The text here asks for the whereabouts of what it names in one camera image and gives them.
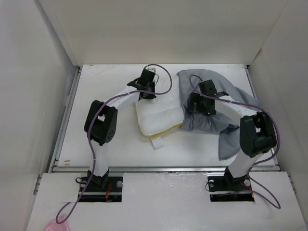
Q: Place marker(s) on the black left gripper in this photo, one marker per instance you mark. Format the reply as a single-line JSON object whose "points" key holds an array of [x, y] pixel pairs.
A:
{"points": [[153, 95]]}

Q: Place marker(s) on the aluminium rail front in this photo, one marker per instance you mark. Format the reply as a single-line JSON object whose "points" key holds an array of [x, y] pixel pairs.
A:
{"points": [[57, 169]]}

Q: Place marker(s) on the grey pillowcase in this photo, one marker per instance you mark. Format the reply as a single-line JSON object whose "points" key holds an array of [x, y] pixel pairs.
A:
{"points": [[229, 132]]}

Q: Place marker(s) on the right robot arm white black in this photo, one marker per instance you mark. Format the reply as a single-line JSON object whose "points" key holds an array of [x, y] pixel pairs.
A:
{"points": [[257, 134]]}

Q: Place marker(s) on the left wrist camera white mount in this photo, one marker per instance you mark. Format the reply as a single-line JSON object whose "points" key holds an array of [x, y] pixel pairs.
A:
{"points": [[151, 69]]}

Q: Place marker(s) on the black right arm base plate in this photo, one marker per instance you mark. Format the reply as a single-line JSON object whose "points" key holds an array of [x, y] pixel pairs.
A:
{"points": [[222, 190]]}

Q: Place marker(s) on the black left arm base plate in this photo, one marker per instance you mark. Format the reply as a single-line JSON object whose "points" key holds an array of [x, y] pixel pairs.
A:
{"points": [[110, 191]]}

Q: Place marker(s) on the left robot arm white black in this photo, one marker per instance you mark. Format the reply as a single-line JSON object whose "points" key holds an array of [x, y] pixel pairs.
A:
{"points": [[101, 120]]}

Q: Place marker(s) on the white pillow yellow edge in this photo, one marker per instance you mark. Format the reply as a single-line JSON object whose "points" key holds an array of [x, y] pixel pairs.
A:
{"points": [[161, 114]]}

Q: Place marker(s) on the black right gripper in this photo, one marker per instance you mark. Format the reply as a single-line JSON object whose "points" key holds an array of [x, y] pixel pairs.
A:
{"points": [[195, 97]]}

